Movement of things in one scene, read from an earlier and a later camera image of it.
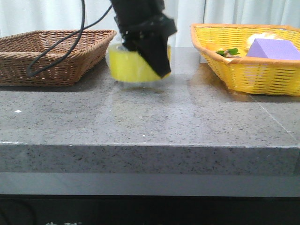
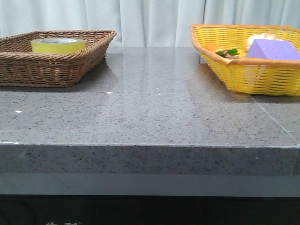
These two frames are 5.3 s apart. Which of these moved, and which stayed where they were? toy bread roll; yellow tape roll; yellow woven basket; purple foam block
Moved: yellow tape roll
Stayed: purple foam block; toy bread roll; yellow woven basket
